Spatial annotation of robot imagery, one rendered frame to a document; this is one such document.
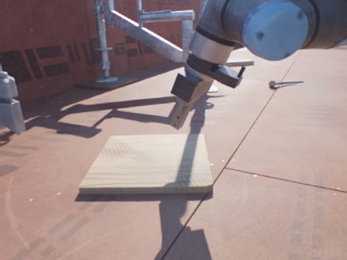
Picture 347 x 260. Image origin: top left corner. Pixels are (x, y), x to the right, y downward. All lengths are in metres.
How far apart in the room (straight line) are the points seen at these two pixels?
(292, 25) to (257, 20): 0.05
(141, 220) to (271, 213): 0.26
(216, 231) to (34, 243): 0.33
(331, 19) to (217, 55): 0.21
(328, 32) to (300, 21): 0.09
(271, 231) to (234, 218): 0.07
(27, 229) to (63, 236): 0.08
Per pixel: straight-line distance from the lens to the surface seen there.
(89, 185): 0.64
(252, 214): 0.56
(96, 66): 2.02
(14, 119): 0.69
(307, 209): 0.61
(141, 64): 2.46
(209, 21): 0.55
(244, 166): 0.72
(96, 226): 0.55
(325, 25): 0.52
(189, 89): 0.56
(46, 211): 0.63
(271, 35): 0.44
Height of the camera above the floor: 0.35
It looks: 21 degrees down
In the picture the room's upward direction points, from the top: 2 degrees counter-clockwise
